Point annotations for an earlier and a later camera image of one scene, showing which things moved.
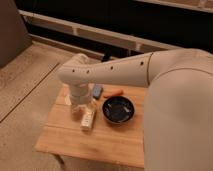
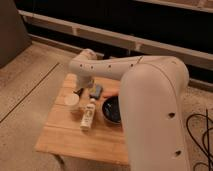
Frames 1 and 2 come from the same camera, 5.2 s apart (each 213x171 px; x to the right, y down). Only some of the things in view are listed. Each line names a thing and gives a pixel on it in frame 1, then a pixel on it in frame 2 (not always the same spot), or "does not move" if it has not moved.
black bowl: [118, 110] does not move
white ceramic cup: [68, 100] does not move
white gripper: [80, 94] -> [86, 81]
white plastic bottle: [87, 118] does not move
